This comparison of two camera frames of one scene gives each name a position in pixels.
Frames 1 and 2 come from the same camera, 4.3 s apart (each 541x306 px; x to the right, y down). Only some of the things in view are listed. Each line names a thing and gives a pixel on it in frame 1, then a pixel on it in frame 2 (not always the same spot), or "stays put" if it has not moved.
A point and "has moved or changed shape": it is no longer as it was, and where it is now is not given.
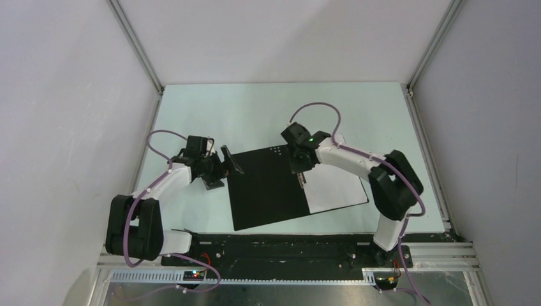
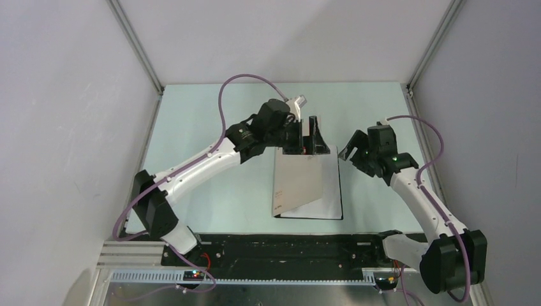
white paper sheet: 330,189 has moved or changed shape
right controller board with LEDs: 386,280 stays put
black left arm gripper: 212,182 -> 316,146
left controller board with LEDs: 193,275 stays put
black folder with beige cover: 268,192 has moved or changed shape
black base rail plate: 288,253 stays put
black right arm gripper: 296,167 -> 360,139
